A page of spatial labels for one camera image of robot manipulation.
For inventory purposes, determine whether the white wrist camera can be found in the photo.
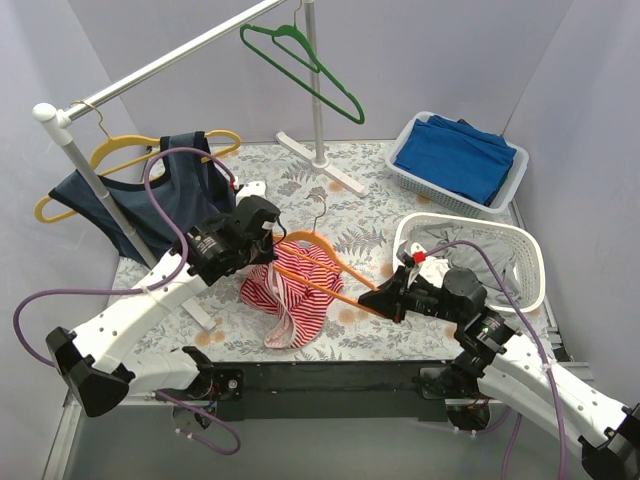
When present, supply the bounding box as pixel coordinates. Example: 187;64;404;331
396;241;450;288
234;181;267;204

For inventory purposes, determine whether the blue folded garment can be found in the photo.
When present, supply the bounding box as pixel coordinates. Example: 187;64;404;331
394;115;517;206

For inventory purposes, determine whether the white laundry basket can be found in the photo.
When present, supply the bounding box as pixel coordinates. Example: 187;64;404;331
392;213;546;313

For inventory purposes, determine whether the white clothes rack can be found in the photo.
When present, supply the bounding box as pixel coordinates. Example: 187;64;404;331
32;0;369;331

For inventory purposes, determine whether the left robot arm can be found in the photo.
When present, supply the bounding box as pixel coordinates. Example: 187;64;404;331
46;195;280;417

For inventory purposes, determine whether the green plastic hanger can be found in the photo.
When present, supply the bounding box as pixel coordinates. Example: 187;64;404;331
239;1;365;125

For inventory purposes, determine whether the navy blue tank top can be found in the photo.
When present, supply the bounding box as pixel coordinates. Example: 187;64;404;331
49;152;236;264

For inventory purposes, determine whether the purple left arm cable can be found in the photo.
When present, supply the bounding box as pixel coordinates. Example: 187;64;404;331
12;146;242;456

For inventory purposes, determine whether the grey crumpled garment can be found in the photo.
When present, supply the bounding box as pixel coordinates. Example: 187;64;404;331
408;222;521;306

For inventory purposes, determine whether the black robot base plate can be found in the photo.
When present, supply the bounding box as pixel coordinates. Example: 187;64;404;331
154;360;494;424

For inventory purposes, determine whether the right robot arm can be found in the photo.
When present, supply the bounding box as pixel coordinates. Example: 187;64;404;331
359;265;639;479

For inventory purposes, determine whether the red white striped tank top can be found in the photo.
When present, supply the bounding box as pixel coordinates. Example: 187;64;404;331
239;242;344;349

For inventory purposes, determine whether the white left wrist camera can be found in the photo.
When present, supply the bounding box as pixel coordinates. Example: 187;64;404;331
234;181;267;204

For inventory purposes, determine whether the orange plastic hanger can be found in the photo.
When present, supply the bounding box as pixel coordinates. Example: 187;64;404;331
272;191;389;319

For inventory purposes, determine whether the floral patterned table mat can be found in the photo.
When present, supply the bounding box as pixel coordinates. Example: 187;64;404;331
133;142;551;363

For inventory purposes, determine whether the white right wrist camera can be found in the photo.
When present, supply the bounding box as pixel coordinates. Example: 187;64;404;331
396;241;450;288

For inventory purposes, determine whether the yellow plastic hanger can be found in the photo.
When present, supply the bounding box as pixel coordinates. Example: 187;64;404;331
33;99;242;224

